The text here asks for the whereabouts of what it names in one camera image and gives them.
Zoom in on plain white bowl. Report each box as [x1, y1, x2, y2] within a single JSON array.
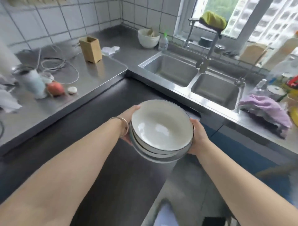
[[129, 121, 194, 156]]

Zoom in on yellow-green cloth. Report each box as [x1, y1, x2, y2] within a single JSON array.
[[199, 10, 228, 30]]

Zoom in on person's right forearm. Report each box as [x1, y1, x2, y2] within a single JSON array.
[[196, 139, 298, 226]]

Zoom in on blue base cabinet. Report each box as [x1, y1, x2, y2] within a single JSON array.
[[199, 113, 298, 203]]

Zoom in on steel kitchen faucet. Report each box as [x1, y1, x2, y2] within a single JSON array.
[[183, 17, 224, 73]]

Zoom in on clear plastic bottle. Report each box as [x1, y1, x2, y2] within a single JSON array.
[[268, 55, 298, 82]]

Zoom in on clear bottle with green cap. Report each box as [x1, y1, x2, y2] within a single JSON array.
[[158, 32, 169, 51]]

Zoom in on steel double sink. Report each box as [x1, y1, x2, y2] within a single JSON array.
[[138, 51, 245, 112]]

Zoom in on person's left forearm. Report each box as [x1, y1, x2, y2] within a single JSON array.
[[0, 117, 127, 226]]

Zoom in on light blue trousers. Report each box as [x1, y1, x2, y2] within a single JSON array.
[[152, 200, 180, 226]]

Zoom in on thin steel faucet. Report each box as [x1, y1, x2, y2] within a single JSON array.
[[234, 43, 274, 87]]

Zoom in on white bottle with orange cap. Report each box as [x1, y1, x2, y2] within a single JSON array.
[[262, 30, 298, 71]]

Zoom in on stainless steel countertop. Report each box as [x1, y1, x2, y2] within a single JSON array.
[[0, 23, 298, 154]]

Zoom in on purple cloth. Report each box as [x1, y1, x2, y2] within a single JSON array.
[[238, 94, 293, 138]]

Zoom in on silver bracelet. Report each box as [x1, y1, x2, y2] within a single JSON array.
[[109, 116, 129, 138]]

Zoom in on person's right hand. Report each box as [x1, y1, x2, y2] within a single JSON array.
[[187, 117, 210, 155]]

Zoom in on crumpled white tissue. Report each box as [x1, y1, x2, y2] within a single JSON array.
[[0, 89, 23, 114], [101, 46, 120, 56]]

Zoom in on cream disposable bowl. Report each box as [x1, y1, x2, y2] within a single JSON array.
[[138, 28, 160, 49]]

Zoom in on window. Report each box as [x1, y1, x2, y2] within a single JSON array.
[[174, 0, 298, 47]]

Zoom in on yellow oil bottle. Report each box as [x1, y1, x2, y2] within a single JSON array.
[[288, 109, 298, 128]]

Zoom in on white floral bowl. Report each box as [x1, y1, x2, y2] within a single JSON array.
[[132, 139, 187, 164]]

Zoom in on peach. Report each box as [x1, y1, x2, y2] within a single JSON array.
[[46, 81, 65, 96]]

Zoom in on person's left hand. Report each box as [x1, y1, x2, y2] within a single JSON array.
[[119, 104, 141, 146]]

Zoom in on bamboo utensil holder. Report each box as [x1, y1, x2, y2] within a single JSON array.
[[79, 36, 103, 64]]

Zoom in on jar with white lid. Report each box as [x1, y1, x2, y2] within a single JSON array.
[[266, 85, 287, 99]]

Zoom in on black soap dish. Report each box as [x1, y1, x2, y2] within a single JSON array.
[[198, 36, 214, 47]]

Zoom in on beige wooden block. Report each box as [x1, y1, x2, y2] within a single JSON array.
[[239, 43, 268, 64]]

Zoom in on white bowl with black rim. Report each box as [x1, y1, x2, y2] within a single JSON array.
[[131, 99, 194, 152]]

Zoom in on white cable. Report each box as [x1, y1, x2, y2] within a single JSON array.
[[36, 44, 80, 85]]

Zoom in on white and teal tumbler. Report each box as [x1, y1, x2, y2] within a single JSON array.
[[20, 69, 47, 99]]

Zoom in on white tumbler lid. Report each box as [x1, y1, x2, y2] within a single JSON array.
[[41, 72, 55, 84]]

